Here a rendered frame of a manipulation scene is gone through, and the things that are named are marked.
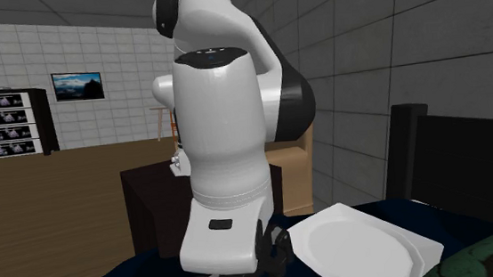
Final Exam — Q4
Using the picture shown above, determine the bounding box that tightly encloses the dark robot stand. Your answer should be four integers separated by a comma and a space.
119, 151, 288, 261

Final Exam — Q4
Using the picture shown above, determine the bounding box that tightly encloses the light wooden nightstand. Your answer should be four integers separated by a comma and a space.
262, 122, 321, 219

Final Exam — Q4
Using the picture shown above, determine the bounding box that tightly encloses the white square plate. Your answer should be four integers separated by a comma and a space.
285, 194, 448, 277

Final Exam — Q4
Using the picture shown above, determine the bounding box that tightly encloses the landscape wall picture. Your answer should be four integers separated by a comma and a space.
49, 69, 107, 104

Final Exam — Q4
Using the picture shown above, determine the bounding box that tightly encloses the small wooden table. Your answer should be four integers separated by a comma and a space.
149, 104, 179, 143

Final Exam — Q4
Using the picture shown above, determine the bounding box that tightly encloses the flower print chest of drawers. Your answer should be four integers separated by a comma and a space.
0, 83, 61, 163

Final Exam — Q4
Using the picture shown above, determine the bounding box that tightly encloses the green patterned pillow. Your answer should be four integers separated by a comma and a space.
413, 224, 493, 277

